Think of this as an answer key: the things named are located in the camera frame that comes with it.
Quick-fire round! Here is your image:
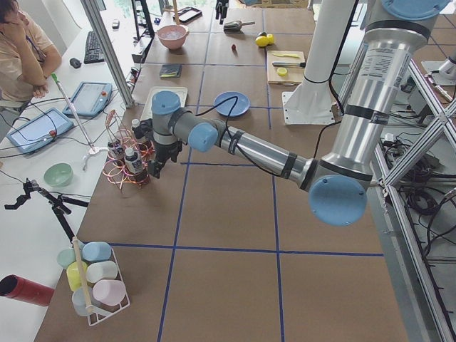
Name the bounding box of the copper wire bottle rack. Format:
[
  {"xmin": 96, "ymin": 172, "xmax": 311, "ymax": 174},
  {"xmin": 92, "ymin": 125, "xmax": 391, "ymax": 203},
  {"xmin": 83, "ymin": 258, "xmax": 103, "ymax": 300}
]
[{"xmin": 103, "ymin": 110, "xmax": 155, "ymax": 190}]

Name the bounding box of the white grabber stick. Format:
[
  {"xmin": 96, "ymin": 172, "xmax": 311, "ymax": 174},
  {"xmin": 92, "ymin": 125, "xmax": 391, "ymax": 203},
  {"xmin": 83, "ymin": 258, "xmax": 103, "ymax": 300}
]
[{"xmin": 51, "ymin": 73, "xmax": 108, "ymax": 171}]

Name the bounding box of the black keyboard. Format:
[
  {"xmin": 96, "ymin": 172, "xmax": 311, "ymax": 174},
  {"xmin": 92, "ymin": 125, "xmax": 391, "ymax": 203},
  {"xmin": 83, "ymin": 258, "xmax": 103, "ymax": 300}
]
[{"xmin": 83, "ymin": 31, "xmax": 104, "ymax": 64}]

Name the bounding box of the blue teach pendant near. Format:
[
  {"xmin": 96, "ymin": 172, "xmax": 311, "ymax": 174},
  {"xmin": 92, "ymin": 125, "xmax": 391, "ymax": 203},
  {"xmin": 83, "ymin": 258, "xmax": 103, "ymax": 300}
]
[{"xmin": 6, "ymin": 108, "xmax": 74, "ymax": 153}]

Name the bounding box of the tea bottle middle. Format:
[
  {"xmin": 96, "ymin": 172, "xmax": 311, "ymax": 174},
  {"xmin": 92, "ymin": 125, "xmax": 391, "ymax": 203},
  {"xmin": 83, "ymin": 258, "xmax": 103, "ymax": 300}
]
[{"xmin": 107, "ymin": 140, "xmax": 125, "ymax": 167}]

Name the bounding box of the half lemon slice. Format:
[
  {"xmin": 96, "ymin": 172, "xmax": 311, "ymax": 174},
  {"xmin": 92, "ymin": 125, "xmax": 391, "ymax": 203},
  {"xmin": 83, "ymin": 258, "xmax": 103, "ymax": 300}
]
[{"xmin": 276, "ymin": 67, "xmax": 288, "ymax": 77}]

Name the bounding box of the yellow plastic cup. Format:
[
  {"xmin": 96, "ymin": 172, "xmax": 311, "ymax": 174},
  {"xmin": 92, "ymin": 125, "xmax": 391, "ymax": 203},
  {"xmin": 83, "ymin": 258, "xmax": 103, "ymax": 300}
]
[{"xmin": 66, "ymin": 261, "xmax": 82, "ymax": 292}]

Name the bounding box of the tea bottle front left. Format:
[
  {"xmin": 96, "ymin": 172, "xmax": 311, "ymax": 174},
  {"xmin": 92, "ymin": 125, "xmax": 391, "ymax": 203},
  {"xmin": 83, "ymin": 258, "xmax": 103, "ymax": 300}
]
[{"xmin": 124, "ymin": 147, "xmax": 150, "ymax": 185}]

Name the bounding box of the yellow lemon large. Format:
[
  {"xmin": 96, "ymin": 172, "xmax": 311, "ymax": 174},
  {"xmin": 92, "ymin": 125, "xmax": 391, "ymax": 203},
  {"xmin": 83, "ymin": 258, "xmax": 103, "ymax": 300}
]
[{"xmin": 255, "ymin": 36, "xmax": 269, "ymax": 48}]

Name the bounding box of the yellow plastic knife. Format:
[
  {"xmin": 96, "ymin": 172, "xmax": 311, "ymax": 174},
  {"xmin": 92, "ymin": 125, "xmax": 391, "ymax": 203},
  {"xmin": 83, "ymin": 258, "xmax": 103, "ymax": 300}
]
[{"xmin": 272, "ymin": 53, "xmax": 302, "ymax": 59}]

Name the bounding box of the blue teach pendant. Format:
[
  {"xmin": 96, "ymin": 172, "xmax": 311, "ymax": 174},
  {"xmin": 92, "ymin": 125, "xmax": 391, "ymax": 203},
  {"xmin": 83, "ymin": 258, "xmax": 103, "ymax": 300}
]
[
  {"xmin": 70, "ymin": 81, "xmax": 113, "ymax": 118},
  {"xmin": 6, "ymin": 108, "xmax": 74, "ymax": 153}
]

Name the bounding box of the steel knife handle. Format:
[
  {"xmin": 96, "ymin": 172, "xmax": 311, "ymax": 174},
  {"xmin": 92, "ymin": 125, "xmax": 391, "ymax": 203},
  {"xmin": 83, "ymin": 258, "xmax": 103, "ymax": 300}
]
[{"xmin": 271, "ymin": 61, "xmax": 306, "ymax": 68}]

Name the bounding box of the black computer mouse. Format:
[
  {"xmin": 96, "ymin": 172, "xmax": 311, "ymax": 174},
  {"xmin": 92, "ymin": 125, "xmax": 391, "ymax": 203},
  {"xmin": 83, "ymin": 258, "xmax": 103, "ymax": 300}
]
[{"xmin": 69, "ymin": 58, "xmax": 81, "ymax": 68}]

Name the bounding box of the wooden cutting board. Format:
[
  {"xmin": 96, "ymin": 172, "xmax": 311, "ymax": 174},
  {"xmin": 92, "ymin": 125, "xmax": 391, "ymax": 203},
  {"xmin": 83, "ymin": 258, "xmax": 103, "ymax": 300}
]
[{"xmin": 266, "ymin": 51, "xmax": 306, "ymax": 85}]

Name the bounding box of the seated person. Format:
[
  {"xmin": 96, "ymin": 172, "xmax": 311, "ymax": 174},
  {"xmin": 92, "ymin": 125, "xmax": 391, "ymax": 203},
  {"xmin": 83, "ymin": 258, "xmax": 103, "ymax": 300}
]
[{"xmin": 1, "ymin": 1, "xmax": 61, "ymax": 103}]

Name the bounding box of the black camera tripod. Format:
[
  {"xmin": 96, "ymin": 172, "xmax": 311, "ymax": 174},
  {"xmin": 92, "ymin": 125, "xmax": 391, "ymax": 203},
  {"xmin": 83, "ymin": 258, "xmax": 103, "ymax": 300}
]
[{"xmin": 4, "ymin": 179, "xmax": 89, "ymax": 242}]

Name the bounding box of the light blue plastic cup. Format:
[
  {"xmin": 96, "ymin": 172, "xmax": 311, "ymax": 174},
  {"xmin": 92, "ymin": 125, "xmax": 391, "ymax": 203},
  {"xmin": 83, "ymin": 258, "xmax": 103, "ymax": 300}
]
[{"xmin": 71, "ymin": 287, "xmax": 90, "ymax": 317}]

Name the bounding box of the blue teach pendant far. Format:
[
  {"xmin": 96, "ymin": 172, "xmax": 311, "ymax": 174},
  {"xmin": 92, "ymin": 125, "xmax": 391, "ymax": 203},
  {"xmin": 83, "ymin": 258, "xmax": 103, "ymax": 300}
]
[{"xmin": 70, "ymin": 81, "xmax": 113, "ymax": 118}]

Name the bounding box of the pink plastic cup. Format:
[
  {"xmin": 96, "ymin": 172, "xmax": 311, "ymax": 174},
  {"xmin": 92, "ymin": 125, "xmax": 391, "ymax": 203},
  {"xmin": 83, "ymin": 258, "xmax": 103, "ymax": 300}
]
[{"xmin": 93, "ymin": 279, "xmax": 126, "ymax": 306}]

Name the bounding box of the green bowl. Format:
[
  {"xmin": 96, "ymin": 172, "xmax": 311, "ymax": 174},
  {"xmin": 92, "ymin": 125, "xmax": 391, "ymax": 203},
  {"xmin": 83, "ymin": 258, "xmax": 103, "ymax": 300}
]
[{"xmin": 43, "ymin": 163, "xmax": 73, "ymax": 187}]

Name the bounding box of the cream bear tray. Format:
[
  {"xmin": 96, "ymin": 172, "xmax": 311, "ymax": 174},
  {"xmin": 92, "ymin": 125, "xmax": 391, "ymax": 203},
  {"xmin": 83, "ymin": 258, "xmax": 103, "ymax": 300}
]
[{"xmin": 140, "ymin": 86, "xmax": 188, "ymax": 121}]

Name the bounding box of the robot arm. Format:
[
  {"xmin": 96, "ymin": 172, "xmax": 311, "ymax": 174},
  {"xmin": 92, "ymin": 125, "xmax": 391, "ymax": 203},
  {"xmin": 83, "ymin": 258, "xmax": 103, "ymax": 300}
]
[
  {"xmin": 215, "ymin": 0, "xmax": 229, "ymax": 25},
  {"xmin": 149, "ymin": 1, "xmax": 446, "ymax": 226}
]

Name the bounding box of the pink bowl with ice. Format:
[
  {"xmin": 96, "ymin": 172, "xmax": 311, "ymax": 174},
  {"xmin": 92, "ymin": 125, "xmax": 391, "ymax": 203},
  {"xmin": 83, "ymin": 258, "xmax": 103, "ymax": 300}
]
[{"xmin": 157, "ymin": 24, "xmax": 190, "ymax": 50}]

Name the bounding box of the blue plastic plate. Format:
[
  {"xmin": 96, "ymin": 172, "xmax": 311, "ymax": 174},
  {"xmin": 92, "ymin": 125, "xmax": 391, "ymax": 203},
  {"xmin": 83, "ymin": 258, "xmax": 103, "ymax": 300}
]
[{"xmin": 214, "ymin": 91, "xmax": 251, "ymax": 118}]

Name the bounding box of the metal ice scoop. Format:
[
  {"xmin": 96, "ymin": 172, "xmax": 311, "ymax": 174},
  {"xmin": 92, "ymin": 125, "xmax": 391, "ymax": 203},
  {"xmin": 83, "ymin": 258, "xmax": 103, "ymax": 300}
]
[{"xmin": 223, "ymin": 21, "xmax": 256, "ymax": 33}]

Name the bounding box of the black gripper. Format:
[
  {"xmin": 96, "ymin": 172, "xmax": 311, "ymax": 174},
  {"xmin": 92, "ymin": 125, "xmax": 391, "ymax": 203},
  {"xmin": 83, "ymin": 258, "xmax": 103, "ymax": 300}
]
[{"xmin": 147, "ymin": 140, "xmax": 182, "ymax": 179}]

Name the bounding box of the aluminium frame post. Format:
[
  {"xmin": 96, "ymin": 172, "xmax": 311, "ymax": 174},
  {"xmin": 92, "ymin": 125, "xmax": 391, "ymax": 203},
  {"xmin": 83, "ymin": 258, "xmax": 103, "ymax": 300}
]
[{"xmin": 81, "ymin": 0, "xmax": 135, "ymax": 108}]

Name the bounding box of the red cylinder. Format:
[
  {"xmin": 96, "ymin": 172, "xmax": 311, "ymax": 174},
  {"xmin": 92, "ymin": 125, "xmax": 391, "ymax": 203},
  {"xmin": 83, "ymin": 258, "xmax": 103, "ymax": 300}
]
[{"xmin": 1, "ymin": 274, "xmax": 54, "ymax": 306}]

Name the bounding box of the yellow lemon small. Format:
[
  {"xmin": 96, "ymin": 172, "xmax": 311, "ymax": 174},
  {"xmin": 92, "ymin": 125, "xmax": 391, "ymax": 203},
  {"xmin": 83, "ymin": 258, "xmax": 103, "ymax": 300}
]
[{"xmin": 266, "ymin": 33, "xmax": 275, "ymax": 45}]

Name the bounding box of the white wire cup rack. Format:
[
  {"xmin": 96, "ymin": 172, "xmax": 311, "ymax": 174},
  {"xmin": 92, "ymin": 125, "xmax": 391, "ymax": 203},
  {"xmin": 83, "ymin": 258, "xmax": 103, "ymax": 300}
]
[{"xmin": 72, "ymin": 237, "xmax": 130, "ymax": 326}]

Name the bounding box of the tea bottle right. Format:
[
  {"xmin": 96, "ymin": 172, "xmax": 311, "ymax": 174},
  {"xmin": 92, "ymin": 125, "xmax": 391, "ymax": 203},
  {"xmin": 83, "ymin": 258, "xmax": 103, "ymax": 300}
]
[{"xmin": 131, "ymin": 119, "xmax": 152, "ymax": 151}]

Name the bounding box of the tea bottle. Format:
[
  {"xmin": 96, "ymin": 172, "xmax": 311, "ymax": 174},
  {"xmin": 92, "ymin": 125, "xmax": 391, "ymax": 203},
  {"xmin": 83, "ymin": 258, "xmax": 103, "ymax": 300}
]
[
  {"xmin": 124, "ymin": 147, "xmax": 150, "ymax": 185},
  {"xmin": 131, "ymin": 119, "xmax": 152, "ymax": 151},
  {"xmin": 107, "ymin": 140, "xmax": 125, "ymax": 167}
]

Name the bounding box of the wooden paper towel stand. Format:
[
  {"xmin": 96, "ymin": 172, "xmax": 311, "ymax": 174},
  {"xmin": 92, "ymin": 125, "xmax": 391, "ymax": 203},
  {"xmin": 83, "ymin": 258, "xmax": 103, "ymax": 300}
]
[{"xmin": 172, "ymin": 0, "xmax": 180, "ymax": 25}]

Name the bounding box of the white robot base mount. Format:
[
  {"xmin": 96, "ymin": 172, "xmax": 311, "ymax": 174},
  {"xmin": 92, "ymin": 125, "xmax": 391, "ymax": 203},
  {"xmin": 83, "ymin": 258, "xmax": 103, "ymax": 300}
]
[{"xmin": 283, "ymin": 0, "xmax": 358, "ymax": 125}]

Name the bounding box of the white plastic cup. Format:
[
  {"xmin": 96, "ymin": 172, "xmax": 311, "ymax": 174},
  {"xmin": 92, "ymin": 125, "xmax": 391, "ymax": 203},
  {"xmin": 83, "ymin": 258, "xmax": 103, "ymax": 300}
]
[{"xmin": 85, "ymin": 260, "xmax": 118, "ymax": 284}]

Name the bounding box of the mint plastic cup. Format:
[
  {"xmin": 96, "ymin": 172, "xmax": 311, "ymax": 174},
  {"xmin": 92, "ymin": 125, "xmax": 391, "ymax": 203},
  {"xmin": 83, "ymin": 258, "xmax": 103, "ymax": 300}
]
[{"xmin": 56, "ymin": 248, "xmax": 76, "ymax": 269}]

